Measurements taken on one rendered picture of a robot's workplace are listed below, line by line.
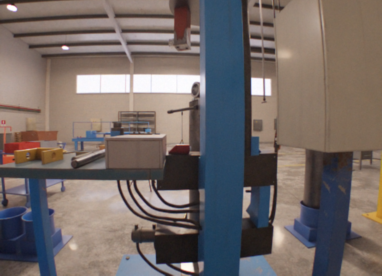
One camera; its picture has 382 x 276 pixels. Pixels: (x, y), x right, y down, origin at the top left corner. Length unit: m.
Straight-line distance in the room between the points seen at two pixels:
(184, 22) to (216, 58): 0.75
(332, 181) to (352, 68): 0.29
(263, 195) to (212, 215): 0.43
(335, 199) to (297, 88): 0.31
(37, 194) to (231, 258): 1.05
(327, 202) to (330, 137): 0.24
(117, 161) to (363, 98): 0.80
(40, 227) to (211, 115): 1.08
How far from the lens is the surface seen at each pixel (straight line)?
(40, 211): 1.24
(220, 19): 0.94
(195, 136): 1.58
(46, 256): 1.36
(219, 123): 0.79
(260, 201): 1.21
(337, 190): 0.59
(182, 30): 1.52
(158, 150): 0.75
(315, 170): 2.25
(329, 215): 0.63
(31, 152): 1.18
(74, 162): 0.86
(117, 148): 0.78
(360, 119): 0.51
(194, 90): 1.74
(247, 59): 1.07
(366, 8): 0.61
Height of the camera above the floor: 1.23
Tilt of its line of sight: 1 degrees down
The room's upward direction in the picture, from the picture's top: straight up
